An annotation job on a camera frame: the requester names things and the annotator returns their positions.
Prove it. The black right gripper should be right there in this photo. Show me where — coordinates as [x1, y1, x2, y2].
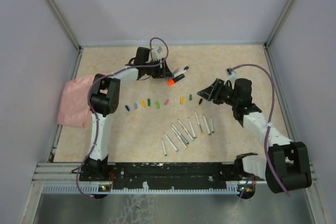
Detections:
[198, 78, 239, 106]

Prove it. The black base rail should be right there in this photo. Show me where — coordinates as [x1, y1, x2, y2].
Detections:
[79, 162, 251, 190]

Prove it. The orange highlighter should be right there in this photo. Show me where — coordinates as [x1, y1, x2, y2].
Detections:
[167, 74, 185, 86]

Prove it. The black capped white marker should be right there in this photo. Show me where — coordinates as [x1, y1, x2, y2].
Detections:
[210, 116, 215, 133]

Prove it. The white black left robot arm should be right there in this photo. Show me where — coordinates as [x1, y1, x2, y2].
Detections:
[79, 47, 173, 180]

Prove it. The light green capped marker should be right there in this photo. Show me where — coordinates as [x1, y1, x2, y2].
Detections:
[177, 119, 194, 141]

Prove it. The pink cloth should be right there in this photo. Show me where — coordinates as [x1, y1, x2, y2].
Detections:
[57, 73, 96, 128]

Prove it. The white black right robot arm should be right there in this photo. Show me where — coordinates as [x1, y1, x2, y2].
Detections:
[197, 78, 312, 194]

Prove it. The pink capped marker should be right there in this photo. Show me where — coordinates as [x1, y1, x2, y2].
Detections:
[188, 118, 197, 140]

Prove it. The dark green capped marker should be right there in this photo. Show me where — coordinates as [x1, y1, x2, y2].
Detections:
[203, 114, 212, 135]

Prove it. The aluminium frame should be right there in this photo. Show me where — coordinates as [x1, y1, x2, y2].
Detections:
[18, 0, 336, 224]

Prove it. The light green marker cap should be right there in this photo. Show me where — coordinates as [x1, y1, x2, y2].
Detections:
[155, 101, 160, 109]

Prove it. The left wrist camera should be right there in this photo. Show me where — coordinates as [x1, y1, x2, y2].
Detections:
[151, 46, 163, 62]

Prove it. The grey blue capped marker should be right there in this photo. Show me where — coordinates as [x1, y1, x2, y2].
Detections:
[163, 133, 179, 152]

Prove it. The yellow capped white marker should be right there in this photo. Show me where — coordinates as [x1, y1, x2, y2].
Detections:
[171, 127, 188, 149]

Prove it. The blue tipped white marker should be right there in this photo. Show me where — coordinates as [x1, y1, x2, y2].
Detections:
[174, 66, 189, 77]

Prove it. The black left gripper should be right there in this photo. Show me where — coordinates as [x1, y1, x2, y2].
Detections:
[144, 58, 173, 79]

